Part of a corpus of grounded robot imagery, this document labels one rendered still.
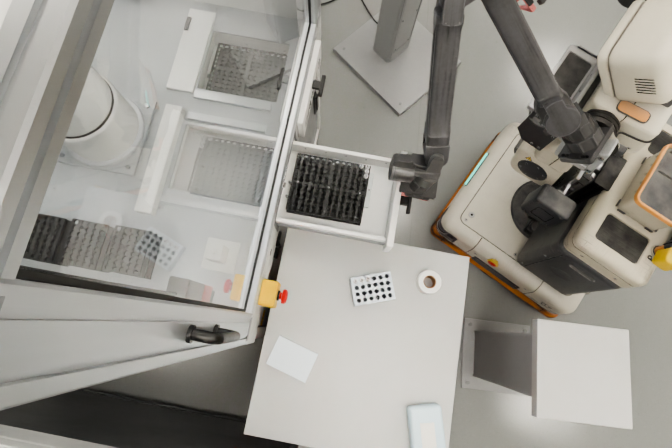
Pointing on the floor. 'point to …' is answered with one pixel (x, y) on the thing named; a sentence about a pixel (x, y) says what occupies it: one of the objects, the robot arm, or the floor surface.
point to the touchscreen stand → (395, 39)
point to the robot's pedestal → (553, 368)
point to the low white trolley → (359, 344)
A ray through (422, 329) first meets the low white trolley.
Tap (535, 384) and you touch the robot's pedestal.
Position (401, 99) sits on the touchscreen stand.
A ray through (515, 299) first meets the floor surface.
